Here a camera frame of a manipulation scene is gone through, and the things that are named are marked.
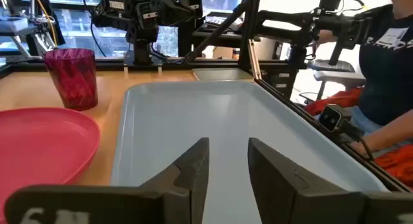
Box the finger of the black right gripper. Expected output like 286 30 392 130
136 3 159 43
180 0 203 19

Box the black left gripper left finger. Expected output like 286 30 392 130
5 137 210 224

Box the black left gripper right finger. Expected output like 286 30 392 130
247 137 413 224

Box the dark red faceted cup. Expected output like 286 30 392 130
43 48 99 111

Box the pink plastic plate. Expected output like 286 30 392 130
0 107 101 215

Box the light blue plastic tray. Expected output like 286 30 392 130
110 80 388 224

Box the orange cloth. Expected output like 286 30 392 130
305 87 413 188

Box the white desk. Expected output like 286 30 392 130
313 70 366 101

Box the person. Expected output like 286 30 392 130
314 0 413 160

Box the silver aluminium bracket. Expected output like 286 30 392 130
247 39 263 81

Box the small camera on frame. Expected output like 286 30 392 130
318 103 365 144

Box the yellow cable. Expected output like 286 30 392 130
31 0 59 47

